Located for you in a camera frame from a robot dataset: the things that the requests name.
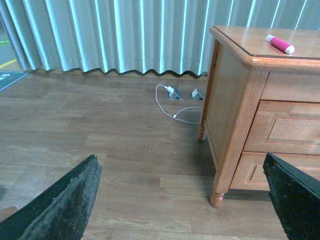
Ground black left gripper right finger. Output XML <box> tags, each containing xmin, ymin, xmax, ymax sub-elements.
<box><xmin>263</xmin><ymin>152</ymin><xmax>320</xmax><ymax>240</ymax></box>

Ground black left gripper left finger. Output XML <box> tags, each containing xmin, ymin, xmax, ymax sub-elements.
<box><xmin>0</xmin><ymin>154</ymin><xmax>102</xmax><ymax>240</ymax></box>

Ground wooden drawer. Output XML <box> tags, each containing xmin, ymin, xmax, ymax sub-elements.
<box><xmin>243</xmin><ymin>100</ymin><xmax>320</xmax><ymax>155</ymax></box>
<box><xmin>230</xmin><ymin>152</ymin><xmax>320</xmax><ymax>191</ymax></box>

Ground pink marker with white cap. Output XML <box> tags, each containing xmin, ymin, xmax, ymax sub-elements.
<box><xmin>265</xmin><ymin>34</ymin><xmax>295</xmax><ymax>55</ymax></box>

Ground wooden nightstand cabinet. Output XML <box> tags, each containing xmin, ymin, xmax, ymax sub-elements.
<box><xmin>198</xmin><ymin>25</ymin><xmax>320</xmax><ymax>207</ymax></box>

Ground right floor power socket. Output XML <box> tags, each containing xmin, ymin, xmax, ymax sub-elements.
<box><xmin>188</xmin><ymin>88</ymin><xmax>205</xmax><ymax>101</ymax></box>

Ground floor power socket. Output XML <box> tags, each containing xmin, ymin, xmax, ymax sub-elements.
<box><xmin>188</xmin><ymin>88</ymin><xmax>205</xmax><ymax>101</ymax></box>
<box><xmin>166</xmin><ymin>87</ymin><xmax>184</xmax><ymax>100</ymax></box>

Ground left floor power socket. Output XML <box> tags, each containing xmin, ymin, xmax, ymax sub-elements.
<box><xmin>166</xmin><ymin>87</ymin><xmax>184</xmax><ymax>100</ymax></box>

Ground white charger plug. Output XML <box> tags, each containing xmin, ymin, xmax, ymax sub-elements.
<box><xmin>164</xmin><ymin>86</ymin><xmax>174</xmax><ymax>93</ymax></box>

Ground grey pleated curtain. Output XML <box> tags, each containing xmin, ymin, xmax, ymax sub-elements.
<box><xmin>0</xmin><ymin>0</ymin><xmax>320</xmax><ymax>75</ymax></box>

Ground white charger cable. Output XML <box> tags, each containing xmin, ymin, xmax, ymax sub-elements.
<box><xmin>155</xmin><ymin>84</ymin><xmax>202</xmax><ymax>125</ymax></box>

